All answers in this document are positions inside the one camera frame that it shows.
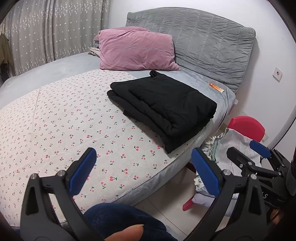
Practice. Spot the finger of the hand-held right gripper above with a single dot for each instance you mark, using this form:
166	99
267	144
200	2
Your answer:
245	162
261	148

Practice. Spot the orange tube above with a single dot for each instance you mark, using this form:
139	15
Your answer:
216	87

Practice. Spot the white fringed towel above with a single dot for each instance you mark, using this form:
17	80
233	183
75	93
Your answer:
214	150

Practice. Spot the cherry print bed sheet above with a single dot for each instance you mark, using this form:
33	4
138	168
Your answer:
57	67

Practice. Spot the pink velvet pillow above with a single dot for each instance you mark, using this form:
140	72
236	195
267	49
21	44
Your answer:
129	28
136	49

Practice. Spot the grey quilted headboard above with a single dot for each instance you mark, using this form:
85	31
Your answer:
203	39

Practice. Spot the person's navy trouser leg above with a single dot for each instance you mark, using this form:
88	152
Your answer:
129	220

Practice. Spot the pale crumpled cloth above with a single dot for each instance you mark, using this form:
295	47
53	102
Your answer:
242	143

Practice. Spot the red plastic chair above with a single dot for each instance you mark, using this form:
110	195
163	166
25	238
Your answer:
245	126

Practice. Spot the olive green garment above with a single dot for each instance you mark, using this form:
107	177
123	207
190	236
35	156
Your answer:
5	48

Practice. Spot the folded beige cloths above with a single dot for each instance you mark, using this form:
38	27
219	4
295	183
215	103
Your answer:
94	49

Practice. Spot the grey star print curtain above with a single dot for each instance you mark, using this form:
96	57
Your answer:
55	32

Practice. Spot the cherry print blanket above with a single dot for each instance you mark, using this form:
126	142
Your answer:
81	120

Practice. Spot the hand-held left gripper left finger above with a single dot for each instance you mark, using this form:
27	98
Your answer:
83	171

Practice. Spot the white wall socket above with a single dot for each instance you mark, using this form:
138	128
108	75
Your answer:
265	138
277	74

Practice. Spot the person's left hand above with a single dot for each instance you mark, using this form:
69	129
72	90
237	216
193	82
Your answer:
126	234

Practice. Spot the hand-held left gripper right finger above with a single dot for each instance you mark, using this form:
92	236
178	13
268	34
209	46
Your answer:
205	171

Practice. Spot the black quilted coat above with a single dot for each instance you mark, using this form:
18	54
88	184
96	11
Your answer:
166	109

